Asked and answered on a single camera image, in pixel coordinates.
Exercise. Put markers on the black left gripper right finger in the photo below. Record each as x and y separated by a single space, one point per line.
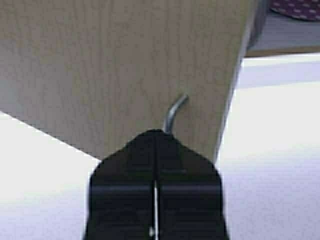
190 193

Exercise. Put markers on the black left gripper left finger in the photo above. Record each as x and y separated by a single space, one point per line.
121 193

